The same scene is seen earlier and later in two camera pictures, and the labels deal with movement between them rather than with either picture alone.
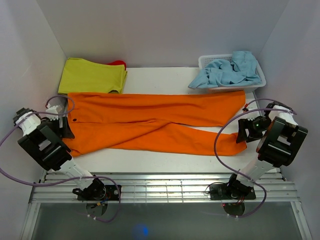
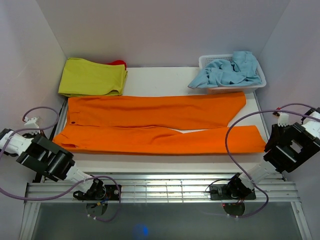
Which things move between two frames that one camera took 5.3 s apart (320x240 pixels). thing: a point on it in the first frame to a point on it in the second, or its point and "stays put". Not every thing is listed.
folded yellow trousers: [81, 76] stays put
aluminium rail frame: [55, 187] stays put
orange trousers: [194, 122] stays put
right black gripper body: [256, 126] to [278, 130]
